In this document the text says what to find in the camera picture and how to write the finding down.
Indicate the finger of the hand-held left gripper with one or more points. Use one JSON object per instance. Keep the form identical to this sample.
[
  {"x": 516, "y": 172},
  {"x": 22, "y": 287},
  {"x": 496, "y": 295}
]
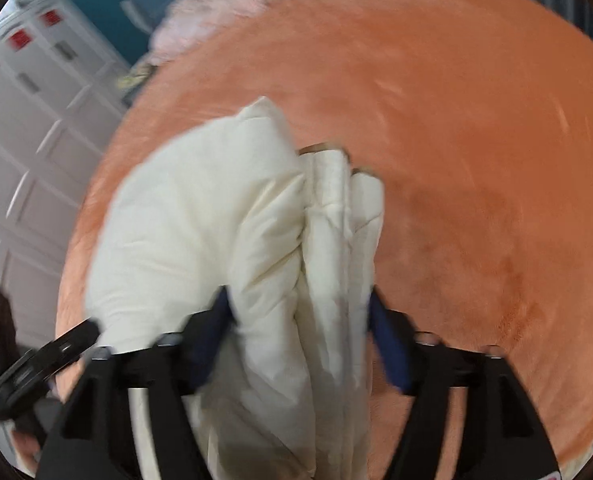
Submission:
[{"x": 51, "y": 355}]

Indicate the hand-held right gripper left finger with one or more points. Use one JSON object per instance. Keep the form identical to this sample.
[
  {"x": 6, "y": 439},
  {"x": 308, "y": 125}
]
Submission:
[{"x": 210, "y": 342}]

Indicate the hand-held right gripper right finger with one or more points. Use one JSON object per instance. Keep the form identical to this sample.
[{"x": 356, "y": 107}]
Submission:
[{"x": 391, "y": 352}]

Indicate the cream quilted blanket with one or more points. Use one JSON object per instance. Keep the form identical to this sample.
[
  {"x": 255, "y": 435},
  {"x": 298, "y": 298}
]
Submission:
[{"x": 201, "y": 225}]

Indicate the orange plush blanket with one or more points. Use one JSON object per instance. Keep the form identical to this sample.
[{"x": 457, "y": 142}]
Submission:
[{"x": 476, "y": 185}]

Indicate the pale cloth pile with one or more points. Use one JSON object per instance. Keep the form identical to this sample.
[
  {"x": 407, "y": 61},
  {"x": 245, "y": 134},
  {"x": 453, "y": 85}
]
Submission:
[{"x": 135, "y": 76}]

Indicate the red wardrobe sticker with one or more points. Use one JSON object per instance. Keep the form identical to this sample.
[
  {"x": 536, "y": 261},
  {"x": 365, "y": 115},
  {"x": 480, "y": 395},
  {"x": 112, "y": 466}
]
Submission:
[
  {"x": 50, "y": 18},
  {"x": 19, "y": 40}
]

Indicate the pink lace bedspread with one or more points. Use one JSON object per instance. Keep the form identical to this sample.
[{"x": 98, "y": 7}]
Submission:
[{"x": 236, "y": 5}]

